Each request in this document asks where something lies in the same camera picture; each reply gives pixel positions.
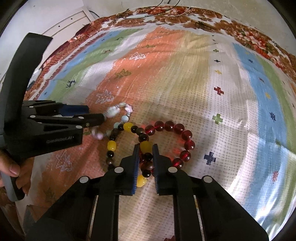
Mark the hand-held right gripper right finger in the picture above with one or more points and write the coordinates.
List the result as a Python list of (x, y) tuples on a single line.
[(155, 166)]

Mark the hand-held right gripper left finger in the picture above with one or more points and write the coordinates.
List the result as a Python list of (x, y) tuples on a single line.
[(136, 166)]

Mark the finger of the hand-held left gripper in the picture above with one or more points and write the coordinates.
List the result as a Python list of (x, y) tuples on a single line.
[(76, 109), (92, 119)]

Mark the person's left hand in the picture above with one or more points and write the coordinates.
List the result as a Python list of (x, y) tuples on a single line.
[(11, 169)]

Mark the white wooden headboard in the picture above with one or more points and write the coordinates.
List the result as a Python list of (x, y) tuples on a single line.
[(69, 20)]

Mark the striped pastel blanket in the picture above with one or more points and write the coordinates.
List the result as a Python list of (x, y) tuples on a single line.
[(185, 81)]

